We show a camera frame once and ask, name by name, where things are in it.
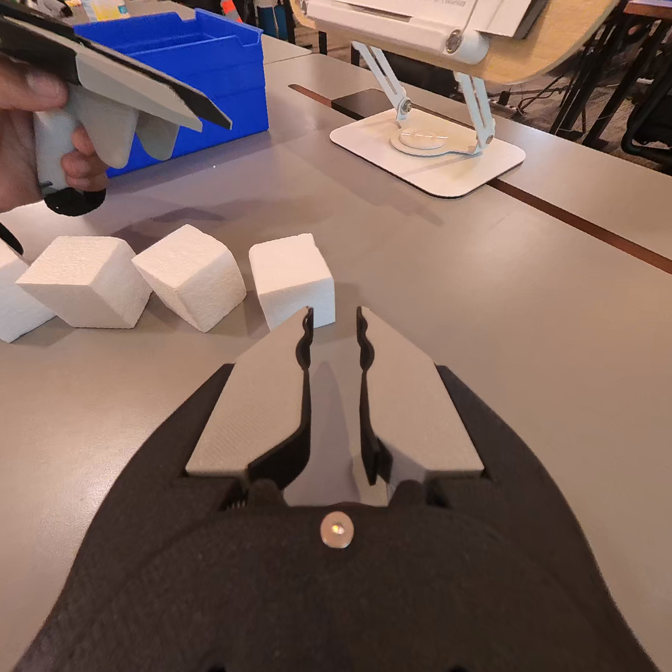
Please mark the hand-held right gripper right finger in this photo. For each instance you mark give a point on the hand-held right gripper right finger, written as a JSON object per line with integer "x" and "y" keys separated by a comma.
{"x": 420, "y": 414}

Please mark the white-based document stand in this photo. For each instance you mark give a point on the white-based document stand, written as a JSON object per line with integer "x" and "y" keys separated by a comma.
{"x": 446, "y": 168}

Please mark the blue plastic bin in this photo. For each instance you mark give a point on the blue plastic bin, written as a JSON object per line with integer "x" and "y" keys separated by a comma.
{"x": 210, "y": 78}

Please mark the printed instruction sheet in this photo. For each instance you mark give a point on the printed instruction sheet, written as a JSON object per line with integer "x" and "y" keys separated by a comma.
{"x": 493, "y": 13}

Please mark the white foam cube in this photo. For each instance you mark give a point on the white foam cube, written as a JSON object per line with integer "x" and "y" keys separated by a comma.
{"x": 189, "y": 273}
{"x": 15, "y": 304}
{"x": 288, "y": 273}
{"x": 78, "y": 278}

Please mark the cleaning wipes container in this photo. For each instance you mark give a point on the cleaning wipes container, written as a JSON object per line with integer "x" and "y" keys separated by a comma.
{"x": 105, "y": 10}

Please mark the person's left hand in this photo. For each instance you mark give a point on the person's left hand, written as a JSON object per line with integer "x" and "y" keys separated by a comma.
{"x": 15, "y": 131}

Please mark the orange traffic cone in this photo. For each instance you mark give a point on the orange traffic cone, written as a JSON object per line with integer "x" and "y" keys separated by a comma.
{"x": 231, "y": 9}

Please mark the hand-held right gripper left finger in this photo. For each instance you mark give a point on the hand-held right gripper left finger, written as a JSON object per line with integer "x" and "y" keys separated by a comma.
{"x": 252, "y": 414}

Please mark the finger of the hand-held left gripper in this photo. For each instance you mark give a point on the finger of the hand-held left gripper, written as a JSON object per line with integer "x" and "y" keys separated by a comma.
{"x": 136, "y": 94}
{"x": 157, "y": 78}

